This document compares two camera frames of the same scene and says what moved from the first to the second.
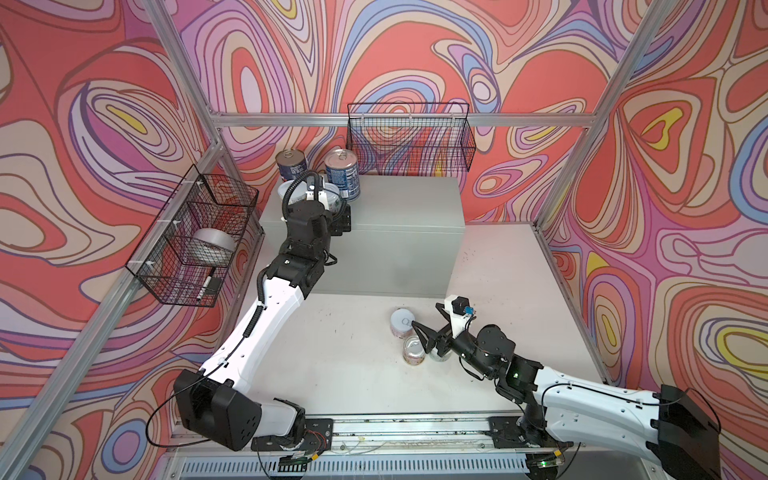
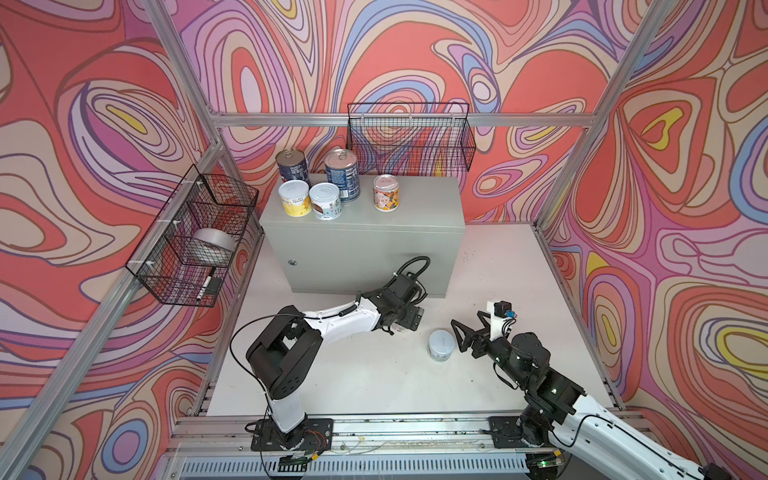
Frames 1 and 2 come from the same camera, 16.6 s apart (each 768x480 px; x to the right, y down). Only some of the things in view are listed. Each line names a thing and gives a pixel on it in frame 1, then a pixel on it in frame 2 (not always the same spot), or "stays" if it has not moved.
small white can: x=334 y=200 stays
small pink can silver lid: x=413 y=351 → x=386 y=193
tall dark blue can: x=291 y=163 stays
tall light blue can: x=342 y=167 stays
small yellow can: x=298 y=193 stays
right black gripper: x=444 y=338 → x=470 y=335
